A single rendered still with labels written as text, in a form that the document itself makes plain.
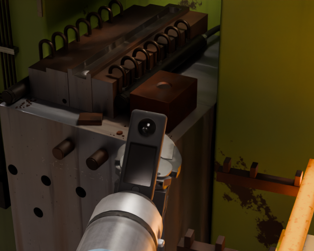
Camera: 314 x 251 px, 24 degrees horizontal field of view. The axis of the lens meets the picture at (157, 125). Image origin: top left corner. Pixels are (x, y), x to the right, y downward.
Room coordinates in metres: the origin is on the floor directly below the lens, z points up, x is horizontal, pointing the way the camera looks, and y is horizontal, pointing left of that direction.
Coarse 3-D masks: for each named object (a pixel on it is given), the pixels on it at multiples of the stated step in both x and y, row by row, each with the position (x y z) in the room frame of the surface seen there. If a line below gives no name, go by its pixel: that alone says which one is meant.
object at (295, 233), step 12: (312, 168) 1.00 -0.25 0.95; (312, 180) 0.97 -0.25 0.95; (300, 192) 0.93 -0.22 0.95; (312, 192) 0.93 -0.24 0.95; (300, 204) 0.90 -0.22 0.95; (312, 204) 0.90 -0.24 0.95; (300, 216) 0.87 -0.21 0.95; (288, 228) 0.84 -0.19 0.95; (300, 228) 0.84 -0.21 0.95; (288, 240) 0.81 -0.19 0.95; (300, 240) 0.81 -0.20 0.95
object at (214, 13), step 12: (132, 0) 1.77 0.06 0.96; (144, 0) 1.75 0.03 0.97; (156, 0) 1.73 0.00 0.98; (168, 0) 1.71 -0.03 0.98; (180, 0) 1.70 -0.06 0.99; (192, 0) 1.68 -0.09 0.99; (204, 0) 1.67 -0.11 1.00; (216, 0) 1.65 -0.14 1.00; (204, 12) 1.67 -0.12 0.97; (216, 12) 1.65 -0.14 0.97; (216, 24) 1.65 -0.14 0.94
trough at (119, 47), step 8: (168, 8) 1.62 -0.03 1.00; (176, 8) 1.61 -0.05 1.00; (160, 16) 1.59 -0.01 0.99; (168, 16) 1.59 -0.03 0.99; (144, 24) 1.52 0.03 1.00; (152, 24) 1.54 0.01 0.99; (136, 32) 1.49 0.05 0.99; (144, 32) 1.50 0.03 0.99; (120, 40) 1.43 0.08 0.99; (128, 40) 1.45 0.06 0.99; (104, 48) 1.38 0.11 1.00; (112, 48) 1.40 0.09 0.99; (120, 48) 1.41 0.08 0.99; (96, 56) 1.35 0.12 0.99; (104, 56) 1.37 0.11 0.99; (80, 64) 1.30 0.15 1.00; (88, 64) 1.32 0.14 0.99; (96, 64) 1.33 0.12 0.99; (72, 72) 1.27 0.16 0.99; (80, 72) 1.29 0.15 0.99
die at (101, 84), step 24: (120, 24) 1.53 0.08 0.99; (168, 24) 1.53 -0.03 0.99; (192, 24) 1.53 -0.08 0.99; (72, 48) 1.42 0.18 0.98; (96, 48) 1.40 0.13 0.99; (48, 72) 1.30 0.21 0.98; (96, 72) 1.27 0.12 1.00; (120, 72) 1.28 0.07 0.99; (144, 72) 1.33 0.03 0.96; (48, 96) 1.30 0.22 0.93; (72, 96) 1.27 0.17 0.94; (96, 96) 1.25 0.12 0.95
